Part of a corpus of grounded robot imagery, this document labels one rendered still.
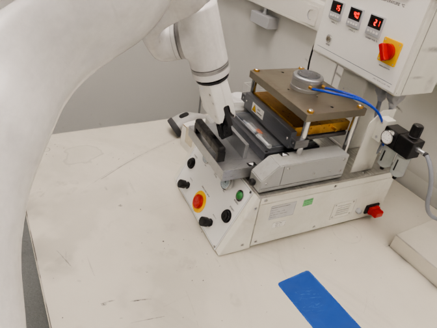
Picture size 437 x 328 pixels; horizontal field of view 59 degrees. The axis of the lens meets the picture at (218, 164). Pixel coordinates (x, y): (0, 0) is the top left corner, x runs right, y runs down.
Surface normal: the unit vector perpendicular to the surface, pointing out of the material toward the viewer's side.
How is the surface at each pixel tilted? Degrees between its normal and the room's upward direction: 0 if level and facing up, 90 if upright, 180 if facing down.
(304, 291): 0
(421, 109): 90
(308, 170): 90
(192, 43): 99
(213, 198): 65
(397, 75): 90
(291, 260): 0
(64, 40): 96
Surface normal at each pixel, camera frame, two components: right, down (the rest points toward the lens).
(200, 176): -0.76, -0.22
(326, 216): 0.41, 0.55
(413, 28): -0.90, 0.14
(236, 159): 0.13, -0.82
